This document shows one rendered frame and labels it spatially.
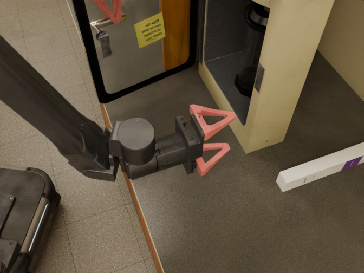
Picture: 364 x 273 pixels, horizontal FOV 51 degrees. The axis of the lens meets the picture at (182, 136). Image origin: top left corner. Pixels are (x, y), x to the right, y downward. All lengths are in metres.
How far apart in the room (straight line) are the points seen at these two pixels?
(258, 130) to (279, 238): 0.25
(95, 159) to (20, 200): 1.24
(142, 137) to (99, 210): 1.43
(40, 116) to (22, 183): 1.34
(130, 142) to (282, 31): 0.34
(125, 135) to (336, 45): 0.87
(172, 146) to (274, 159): 0.41
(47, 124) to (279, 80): 0.48
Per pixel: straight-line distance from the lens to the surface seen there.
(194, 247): 0.88
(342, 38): 1.28
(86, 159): 0.64
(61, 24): 3.05
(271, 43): 0.74
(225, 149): 0.75
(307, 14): 0.74
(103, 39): 0.90
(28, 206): 1.82
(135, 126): 0.60
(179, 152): 0.66
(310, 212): 0.96
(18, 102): 0.55
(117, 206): 1.99
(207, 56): 1.10
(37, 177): 1.88
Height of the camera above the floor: 1.76
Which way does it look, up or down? 54 degrees down
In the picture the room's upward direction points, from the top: straight up
